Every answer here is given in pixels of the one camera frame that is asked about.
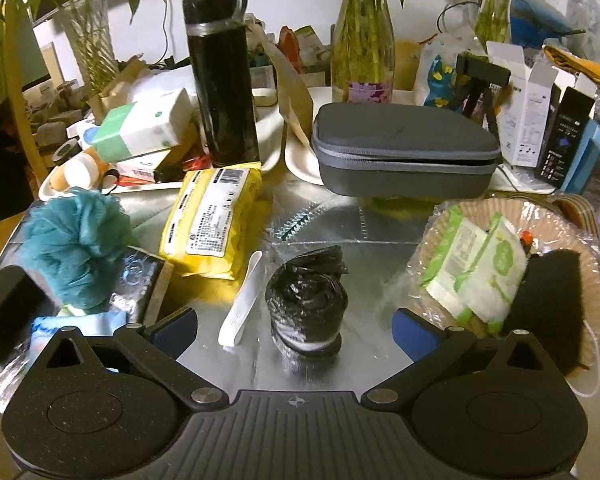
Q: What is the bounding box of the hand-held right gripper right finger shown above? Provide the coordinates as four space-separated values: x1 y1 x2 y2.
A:
362 307 577 411

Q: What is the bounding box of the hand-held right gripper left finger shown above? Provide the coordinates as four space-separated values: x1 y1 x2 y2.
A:
26 307 229 411

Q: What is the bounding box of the black garbage bag roll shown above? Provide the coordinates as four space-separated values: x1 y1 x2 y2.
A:
265 246 350 361

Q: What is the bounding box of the white plastic spoon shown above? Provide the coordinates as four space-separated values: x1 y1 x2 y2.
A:
218 251 264 347

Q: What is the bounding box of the green wet wipes packet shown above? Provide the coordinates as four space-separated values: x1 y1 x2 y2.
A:
460 215 529 322
422 210 487 313

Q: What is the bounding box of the yellow wipes packet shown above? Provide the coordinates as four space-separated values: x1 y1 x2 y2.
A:
160 162 265 281

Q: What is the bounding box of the black sponge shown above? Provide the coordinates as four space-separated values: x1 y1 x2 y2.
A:
502 250 586 377

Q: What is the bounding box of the teal bath loofah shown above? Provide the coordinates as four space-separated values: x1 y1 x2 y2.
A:
19 187 133 311

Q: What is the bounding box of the white tray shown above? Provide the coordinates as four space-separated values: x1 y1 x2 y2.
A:
39 160 187 202

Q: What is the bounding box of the orange white bottle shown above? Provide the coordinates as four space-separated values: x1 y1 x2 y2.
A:
55 152 106 191

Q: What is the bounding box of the grey zip case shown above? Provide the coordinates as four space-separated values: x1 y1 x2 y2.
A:
311 102 503 198

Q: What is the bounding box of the black tape roll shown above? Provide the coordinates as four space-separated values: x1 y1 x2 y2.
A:
52 141 84 164

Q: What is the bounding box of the green white tissue pack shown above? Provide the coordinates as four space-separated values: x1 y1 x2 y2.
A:
87 87 196 163

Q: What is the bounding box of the black carton box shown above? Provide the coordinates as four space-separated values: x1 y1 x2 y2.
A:
534 86 596 191

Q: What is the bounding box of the black thermos bottle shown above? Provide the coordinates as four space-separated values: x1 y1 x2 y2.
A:
182 0 261 168

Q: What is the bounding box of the white carton box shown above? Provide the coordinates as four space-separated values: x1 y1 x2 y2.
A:
487 42 564 168

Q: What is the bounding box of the blue yellow printed bag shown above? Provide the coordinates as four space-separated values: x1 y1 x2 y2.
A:
412 35 476 111

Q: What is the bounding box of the glass vase with bamboo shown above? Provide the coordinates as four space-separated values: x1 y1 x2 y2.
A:
330 0 397 103
66 0 119 95
472 0 518 53

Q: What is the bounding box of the wooden chair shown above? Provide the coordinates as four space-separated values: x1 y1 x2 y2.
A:
2 0 49 181

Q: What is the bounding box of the yellow cloth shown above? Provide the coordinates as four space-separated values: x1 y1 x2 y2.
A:
544 45 600 80

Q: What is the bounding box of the white cord loop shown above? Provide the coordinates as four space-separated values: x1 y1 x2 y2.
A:
569 320 600 399

